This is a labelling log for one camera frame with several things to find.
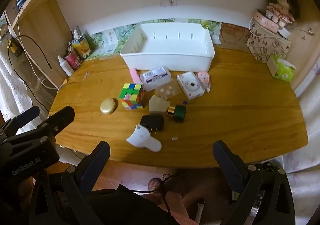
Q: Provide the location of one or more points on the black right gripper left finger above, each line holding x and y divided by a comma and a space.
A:
91, 166

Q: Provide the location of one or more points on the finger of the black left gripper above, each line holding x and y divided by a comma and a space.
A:
50, 127
11, 126

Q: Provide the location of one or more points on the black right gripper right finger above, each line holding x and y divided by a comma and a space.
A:
231, 165

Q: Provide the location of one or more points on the gold round compact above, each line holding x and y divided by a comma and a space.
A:
107, 106

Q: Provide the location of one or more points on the white handheld device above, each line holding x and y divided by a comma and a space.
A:
141, 138

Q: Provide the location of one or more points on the green jar gold lid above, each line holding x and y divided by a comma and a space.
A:
177, 113

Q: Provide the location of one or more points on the multicolour puzzle cube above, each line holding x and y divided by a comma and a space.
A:
131, 96

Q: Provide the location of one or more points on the white toy camera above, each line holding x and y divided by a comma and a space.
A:
190, 85

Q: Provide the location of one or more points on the pink foam roll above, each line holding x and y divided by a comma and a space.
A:
135, 76

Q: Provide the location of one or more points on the small clear patterned box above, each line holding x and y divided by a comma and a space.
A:
168, 89

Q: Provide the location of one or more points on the clear box with barcode label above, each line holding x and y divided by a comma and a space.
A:
154, 78

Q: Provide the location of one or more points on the white spray bottle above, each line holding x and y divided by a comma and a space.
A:
65, 66

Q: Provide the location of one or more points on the yellow juice carton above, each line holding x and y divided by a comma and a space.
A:
80, 44

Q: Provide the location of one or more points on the green tissue pack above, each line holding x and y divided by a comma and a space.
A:
281, 69

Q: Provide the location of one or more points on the lettered canvas bag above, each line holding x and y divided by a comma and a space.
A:
262, 43

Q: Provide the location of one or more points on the white plastic storage bin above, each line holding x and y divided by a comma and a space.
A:
185, 47

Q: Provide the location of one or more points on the pink round tin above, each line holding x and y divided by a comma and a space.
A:
264, 22

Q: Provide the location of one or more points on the brown haired doll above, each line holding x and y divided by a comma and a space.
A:
283, 12

